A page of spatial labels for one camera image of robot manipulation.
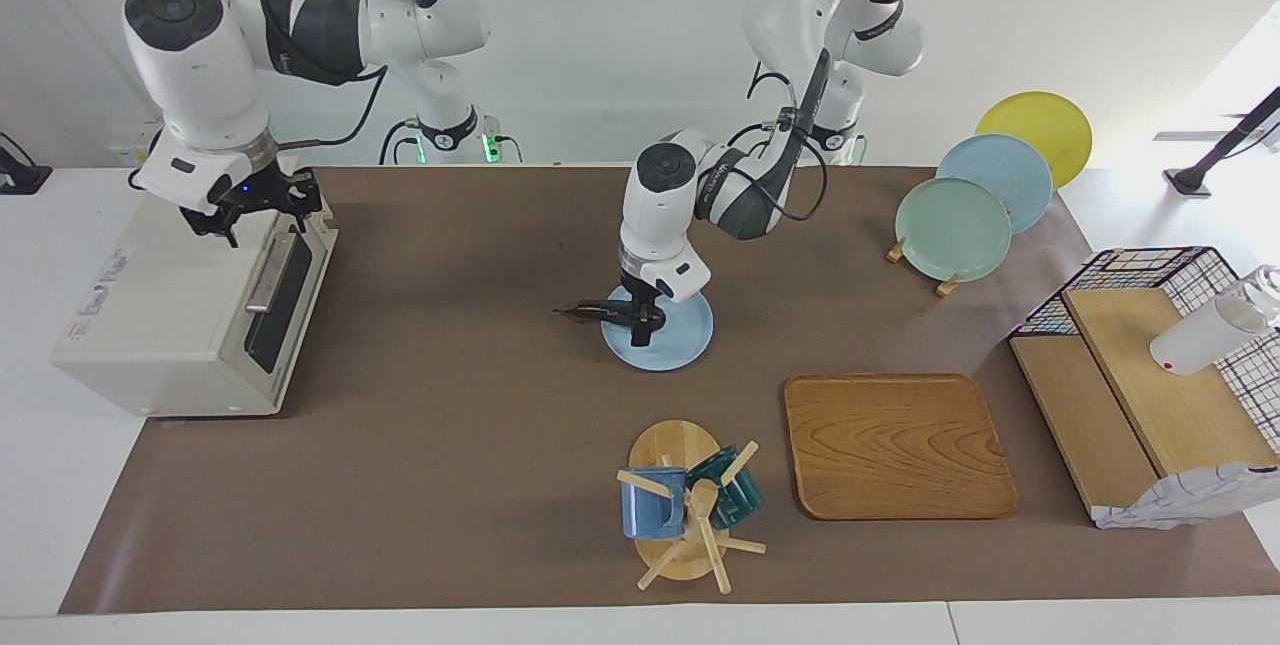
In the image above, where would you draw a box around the light blue plate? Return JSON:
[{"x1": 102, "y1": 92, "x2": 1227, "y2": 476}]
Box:
[
  {"x1": 936, "y1": 133, "x2": 1054, "y2": 236},
  {"x1": 600, "y1": 285, "x2": 715, "y2": 373}
]

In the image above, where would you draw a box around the dark purple eggplant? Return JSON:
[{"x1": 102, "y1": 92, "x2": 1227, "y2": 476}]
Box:
[{"x1": 553, "y1": 298, "x2": 641, "y2": 328}]

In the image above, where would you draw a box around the glass oven door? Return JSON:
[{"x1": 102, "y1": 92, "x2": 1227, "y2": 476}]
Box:
[{"x1": 240, "y1": 215, "x2": 339, "y2": 396}]

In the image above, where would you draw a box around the beige toaster oven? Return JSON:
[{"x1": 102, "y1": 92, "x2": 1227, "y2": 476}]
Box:
[{"x1": 52, "y1": 170, "x2": 339, "y2": 418}]

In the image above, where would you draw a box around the wooden mug tree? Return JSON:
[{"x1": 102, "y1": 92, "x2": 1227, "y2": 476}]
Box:
[{"x1": 616, "y1": 419, "x2": 769, "y2": 595}]

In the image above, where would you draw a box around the blue mug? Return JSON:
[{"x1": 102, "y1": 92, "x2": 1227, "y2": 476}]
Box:
[{"x1": 620, "y1": 467, "x2": 689, "y2": 540}]

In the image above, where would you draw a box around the dark green mug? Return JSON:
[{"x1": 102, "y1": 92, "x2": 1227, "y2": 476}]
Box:
[{"x1": 685, "y1": 444, "x2": 765, "y2": 531}]

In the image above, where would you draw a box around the brown table mat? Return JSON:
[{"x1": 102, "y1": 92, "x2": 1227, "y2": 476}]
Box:
[{"x1": 58, "y1": 165, "x2": 1280, "y2": 616}]

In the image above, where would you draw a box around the wooden plate rack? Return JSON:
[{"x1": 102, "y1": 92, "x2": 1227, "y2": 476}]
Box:
[{"x1": 886, "y1": 237, "x2": 963, "y2": 298}]

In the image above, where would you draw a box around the wooden tray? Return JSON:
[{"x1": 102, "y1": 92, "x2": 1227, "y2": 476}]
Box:
[{"x1": 783, "y1": 373, "x2": 1020, "y2": 522}]

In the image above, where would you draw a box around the pale green plate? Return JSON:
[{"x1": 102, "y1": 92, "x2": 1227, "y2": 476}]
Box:
[{"x1": 894, "y1": 177, "x2": 1013, "y2": 283}]

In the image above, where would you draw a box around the yellow plate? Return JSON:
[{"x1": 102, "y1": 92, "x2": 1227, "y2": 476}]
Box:
[{"x1": 975, "y1": 91, "x2": 1094, "y2": 191}]

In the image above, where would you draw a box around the wooden stepped shelf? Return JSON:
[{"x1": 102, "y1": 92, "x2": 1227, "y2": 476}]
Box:
[{"x1": 1008, "y1": 285, "x2": 1280, "y2": 526}]

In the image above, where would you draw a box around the white cup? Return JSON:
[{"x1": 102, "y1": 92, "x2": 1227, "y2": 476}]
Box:
[{"x1": 1149, "y1": 265, "x2": 1280, "y2": 377}]

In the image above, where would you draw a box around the black stand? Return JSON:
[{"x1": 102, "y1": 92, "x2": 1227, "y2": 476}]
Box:
[{"x1": 1163, "y1": 85, "x2": 1280, "y2": 198}]

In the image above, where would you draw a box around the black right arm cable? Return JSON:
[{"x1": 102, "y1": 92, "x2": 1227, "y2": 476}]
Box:
[{"x1": 272, "y1": 0, "x2": 393, "y2": 152}]

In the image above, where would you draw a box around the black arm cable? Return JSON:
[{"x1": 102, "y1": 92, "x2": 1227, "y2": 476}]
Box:
[
  {"x1": 745, "y1": 50, "x2": 833, "y2": 226},
  {"x1": 272, "y1": 0, "x2": 393, "y2": 152}
]

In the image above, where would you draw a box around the white wall outlet box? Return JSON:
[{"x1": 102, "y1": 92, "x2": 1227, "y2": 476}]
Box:
[{"x1": 106, "y1": 120, "x2": 161, "y2": 172}]

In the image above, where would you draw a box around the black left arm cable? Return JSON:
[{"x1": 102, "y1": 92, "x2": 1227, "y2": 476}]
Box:
[{"x1": 745, "y1": 50, "x2": 833, "y2": 226}]

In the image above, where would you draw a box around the black wire basket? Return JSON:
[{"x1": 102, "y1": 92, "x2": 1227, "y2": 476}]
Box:
[{"x1": 1008, "y1": 246, "x2": 1280, "y2": 456}]

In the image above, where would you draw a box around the wooden wire shelf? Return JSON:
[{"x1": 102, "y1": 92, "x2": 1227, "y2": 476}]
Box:
[{"x1": 1093, "y1": 463, "x2": 1280, "y2": 531}]

